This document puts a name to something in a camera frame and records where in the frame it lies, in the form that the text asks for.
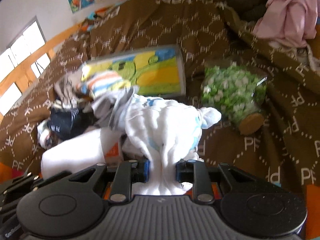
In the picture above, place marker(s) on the green white filled plastic bag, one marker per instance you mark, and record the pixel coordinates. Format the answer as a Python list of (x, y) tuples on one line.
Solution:
[(237, 92)]

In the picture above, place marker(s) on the white muslin cloth blue print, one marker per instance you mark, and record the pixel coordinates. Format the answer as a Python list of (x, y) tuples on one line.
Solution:
[(165, 131)]

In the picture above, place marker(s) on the striped colourful baby cloth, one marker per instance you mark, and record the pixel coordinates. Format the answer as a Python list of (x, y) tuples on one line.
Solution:
[(100, 83)]

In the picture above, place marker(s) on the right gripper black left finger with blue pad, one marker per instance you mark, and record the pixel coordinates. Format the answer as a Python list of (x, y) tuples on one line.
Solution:
[(128, 173)]

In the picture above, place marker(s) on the brown PF patterned blanket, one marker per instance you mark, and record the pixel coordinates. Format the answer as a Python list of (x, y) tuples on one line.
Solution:
[(285, 150)]

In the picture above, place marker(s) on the plain white cloth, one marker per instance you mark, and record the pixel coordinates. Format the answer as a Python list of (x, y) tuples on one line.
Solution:
[(78, 153)]

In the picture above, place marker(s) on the window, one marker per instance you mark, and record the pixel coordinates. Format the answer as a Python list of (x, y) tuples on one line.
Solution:
[(29, 40)]

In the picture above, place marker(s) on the grey printed cloth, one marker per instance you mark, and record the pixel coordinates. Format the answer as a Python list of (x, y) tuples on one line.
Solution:
[(68, 95)]

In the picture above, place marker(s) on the orange white product box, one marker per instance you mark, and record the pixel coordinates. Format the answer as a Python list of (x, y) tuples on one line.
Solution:
[(112, 153)]

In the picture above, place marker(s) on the wooden bed headboard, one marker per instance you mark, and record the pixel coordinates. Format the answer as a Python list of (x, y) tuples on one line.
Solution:
[(23, 75)]

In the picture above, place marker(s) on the white sock dark print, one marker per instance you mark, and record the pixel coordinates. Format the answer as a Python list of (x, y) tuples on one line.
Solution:
[(46, 137)]

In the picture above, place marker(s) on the framed colourful cartoon painting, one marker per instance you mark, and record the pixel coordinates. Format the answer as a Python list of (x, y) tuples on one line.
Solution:
[(157, 71)]

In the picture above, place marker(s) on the pink garment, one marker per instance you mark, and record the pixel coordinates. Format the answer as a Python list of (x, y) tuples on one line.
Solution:
[(288, 22)]

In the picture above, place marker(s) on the dark navy sock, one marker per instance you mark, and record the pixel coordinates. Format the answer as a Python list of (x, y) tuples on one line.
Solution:
[(69, 123)]

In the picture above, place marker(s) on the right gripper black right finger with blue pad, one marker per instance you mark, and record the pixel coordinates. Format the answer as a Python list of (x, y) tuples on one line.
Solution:
[(196, 173)]

